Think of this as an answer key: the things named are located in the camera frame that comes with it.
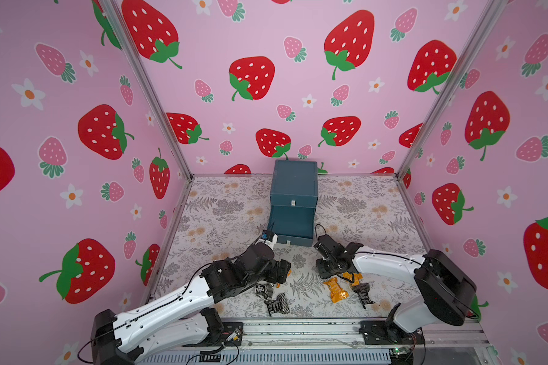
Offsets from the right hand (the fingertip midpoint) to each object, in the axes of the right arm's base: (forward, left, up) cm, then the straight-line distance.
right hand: (325, 266), depth 89 cm
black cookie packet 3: (-8, -13, 0) cm, 16 cm away
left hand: (-7, +16, +16) cm, 24 cm away
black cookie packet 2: (-16, +17, +1) cm, 23 cm away
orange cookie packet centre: (-10, -4, +1) cm, 10 cm away
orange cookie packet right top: (-4, -12, +1) cm, 12 cm away
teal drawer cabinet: (+19, +14, +21) cm, 31 cm away
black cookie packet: (-11, +23, +2) cm, 26 cm away
